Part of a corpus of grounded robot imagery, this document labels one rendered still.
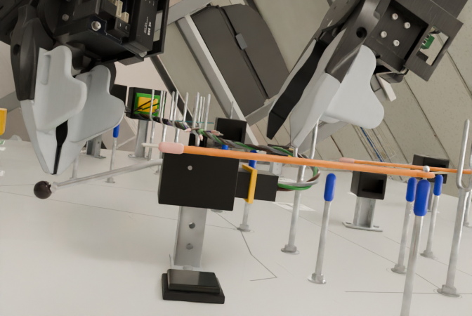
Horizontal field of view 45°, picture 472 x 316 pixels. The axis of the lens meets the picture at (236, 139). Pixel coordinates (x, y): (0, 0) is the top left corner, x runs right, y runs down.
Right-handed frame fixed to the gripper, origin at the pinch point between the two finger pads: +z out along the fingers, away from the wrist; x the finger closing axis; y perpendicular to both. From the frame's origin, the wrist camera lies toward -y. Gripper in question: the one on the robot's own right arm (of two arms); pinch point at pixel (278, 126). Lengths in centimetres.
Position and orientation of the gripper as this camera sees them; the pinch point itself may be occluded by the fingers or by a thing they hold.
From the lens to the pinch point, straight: 45.0
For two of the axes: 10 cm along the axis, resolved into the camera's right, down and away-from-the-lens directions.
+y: 8.3, 5.3, 1.7
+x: -1.5, -0.7, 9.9
